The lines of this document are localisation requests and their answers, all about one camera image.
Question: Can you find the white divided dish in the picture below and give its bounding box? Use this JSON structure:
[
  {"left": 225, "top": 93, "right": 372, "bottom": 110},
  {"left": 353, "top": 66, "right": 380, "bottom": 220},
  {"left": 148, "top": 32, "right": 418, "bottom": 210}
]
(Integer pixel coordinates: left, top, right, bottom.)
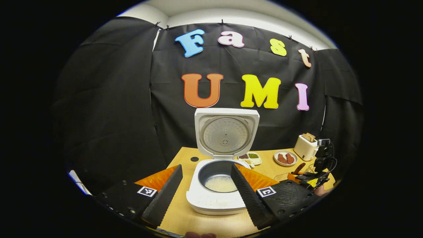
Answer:
[{"left": 239, "top": 152, "right": 262, "bottom": 167}]

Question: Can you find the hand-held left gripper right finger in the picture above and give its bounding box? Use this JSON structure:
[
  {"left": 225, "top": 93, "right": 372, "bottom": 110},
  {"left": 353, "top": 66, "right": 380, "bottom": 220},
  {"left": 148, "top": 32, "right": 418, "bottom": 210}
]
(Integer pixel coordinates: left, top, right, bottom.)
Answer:
[{"left": 231, "top": 163, "right": 321, "bottom": 230}]

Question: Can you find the white rice cooker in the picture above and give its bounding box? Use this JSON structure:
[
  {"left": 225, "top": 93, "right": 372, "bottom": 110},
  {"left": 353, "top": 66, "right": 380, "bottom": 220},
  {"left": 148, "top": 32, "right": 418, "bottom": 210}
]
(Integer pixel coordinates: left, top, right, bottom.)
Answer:
[{"left": 186, "top": 107, "right": 260, "bottom": 215}]

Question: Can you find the white panel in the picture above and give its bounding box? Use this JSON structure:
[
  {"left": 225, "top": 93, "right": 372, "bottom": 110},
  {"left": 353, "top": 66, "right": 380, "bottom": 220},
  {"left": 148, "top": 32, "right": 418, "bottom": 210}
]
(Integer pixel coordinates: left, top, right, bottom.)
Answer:
[{"left": 68, "top": 170, "right": 93, "bottom": 196}]

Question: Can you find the black backdrop cloth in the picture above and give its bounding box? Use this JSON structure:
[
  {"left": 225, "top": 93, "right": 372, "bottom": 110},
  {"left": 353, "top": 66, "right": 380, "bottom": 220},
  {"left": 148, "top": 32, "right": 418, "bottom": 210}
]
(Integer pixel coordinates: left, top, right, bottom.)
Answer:
[{"left": 53, "top": 17, "right": 364, "bottom": 195}]

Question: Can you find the white round plate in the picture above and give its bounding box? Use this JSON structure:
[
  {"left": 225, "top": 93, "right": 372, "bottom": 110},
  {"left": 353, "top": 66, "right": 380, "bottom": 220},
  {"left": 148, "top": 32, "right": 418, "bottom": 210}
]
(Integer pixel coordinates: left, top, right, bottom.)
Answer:
[{"left": 274, "top": 150, "right": 298, "bottom": 167}]

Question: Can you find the white toaster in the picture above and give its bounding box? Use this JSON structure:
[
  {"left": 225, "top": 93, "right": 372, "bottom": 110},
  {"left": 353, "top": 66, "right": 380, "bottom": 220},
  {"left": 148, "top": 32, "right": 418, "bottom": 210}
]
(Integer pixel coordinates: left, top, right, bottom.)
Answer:
[{"left": 293, "top": 134, "right": 319, "bottom": 161}]

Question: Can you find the white rice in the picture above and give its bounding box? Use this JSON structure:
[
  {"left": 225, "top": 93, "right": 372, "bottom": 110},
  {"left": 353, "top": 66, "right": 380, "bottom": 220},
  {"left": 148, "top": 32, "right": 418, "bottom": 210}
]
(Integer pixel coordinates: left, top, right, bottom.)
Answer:
[{"left": 204, "top": 176, "right": 238, "bottom": 193}]

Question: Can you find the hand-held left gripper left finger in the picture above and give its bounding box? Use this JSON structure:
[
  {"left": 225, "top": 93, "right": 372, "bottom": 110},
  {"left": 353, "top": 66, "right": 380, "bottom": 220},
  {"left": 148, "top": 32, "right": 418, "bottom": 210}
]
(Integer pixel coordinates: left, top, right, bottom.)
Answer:
[{"left": 94, "top": 164, "right": 183, "bottom": 229}]

